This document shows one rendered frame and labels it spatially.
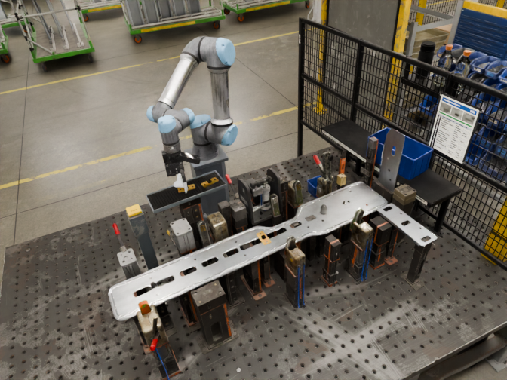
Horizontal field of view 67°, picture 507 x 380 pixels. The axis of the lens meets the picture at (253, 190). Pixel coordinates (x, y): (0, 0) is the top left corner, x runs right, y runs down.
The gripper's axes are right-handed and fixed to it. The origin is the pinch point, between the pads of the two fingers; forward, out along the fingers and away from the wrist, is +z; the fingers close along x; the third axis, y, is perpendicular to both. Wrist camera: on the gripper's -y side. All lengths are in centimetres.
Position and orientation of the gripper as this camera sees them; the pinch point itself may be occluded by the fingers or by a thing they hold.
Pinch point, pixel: (185, 183)
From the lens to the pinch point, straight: 186.4
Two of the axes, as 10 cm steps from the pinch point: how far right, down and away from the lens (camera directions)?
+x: 3.0, 5.8, -7.6
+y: -9.5, 2.3, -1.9
